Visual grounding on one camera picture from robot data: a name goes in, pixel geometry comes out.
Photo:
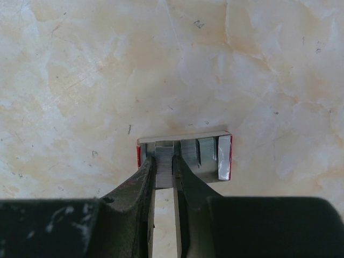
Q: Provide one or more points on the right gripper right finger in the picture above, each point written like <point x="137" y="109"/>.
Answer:
<point x="211" y="225"/>

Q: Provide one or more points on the staple strip piece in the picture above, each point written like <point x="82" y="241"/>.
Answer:
<point x="164" y="152"/>

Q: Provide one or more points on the grey staple box tray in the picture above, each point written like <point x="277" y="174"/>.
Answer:
<point x="208" y="154"/>

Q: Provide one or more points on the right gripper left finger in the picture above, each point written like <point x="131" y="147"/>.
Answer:
<point x="119" y="224"/>

